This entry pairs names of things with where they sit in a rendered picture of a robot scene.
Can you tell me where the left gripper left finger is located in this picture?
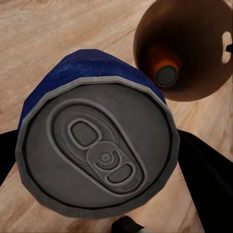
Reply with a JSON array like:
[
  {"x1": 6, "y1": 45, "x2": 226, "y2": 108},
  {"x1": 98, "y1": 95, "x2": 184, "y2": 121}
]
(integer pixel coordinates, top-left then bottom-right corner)
[{"x1": 0, "y1": 130, "x2": 17, "y2": 186}]

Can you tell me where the trash can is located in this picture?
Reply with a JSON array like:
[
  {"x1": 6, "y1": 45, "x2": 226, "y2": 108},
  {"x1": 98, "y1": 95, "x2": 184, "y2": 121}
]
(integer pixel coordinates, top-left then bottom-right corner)
[{"x1": 133, "y1": 0, "x2": 233, "y2": 102}]

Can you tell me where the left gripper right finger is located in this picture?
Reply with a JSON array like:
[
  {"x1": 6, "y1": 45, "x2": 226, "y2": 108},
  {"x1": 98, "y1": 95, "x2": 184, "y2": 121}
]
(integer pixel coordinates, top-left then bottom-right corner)
[{"x1": 178, "y1": 129, "x2": 233, "y2": 233}]

